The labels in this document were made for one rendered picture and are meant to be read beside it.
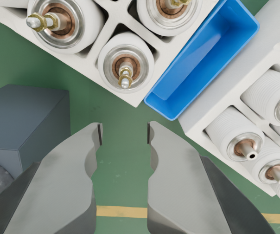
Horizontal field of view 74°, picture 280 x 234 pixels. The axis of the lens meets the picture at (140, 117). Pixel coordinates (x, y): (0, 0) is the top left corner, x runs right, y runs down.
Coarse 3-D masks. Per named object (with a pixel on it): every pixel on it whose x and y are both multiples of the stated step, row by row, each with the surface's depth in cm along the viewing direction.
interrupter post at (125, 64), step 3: (123, 63) 30; (126, 63) 29; (129, 63) 30; (120, 66) 29; (123, 66) 28; (126, 66) 28; (129, 66) 28; (132, 66) 30; (120, 69) 28; (132, 69) 28; (132, 72) 28; (132, 75) 29
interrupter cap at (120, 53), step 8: (112, 48) 29; (120, 48) 29; (128, 48) 29; (136, 48) 29; (112, 56) 30; (120, 56) 30; (128, 56) 30; (136, 56) 30; (144, 56) 30; (104, 64) 30; (112, 64) 30; (120, 64) 31; (136, 64) 31; (144, 64) 31; (104, 72) 31; (112, 72) 31; (136, 72) 31; (144, 72) 31; (112, 80) 32; (136, 80) 32; (144, 80) 32; (120, 88) 32; (128, 88) 32
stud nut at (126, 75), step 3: (120, 75) 24; (123, 75) 24; (126, 75) 24; (120, 78) 24; (123, 78) 24; (129, 78) 24; (132, 78) 25; (120, 81) 24; (129, 81) 24; (120, 84) 24; (129, 84) 24
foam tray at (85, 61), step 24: (96, 0) 32; (120, 0) 33; (216, 0) 33; (24, 24) 34; (120, 24) 44; (96, 48) 36; (168, 48) 37; (96, 72) 38; (120, 96) 41; (144, 96) 41
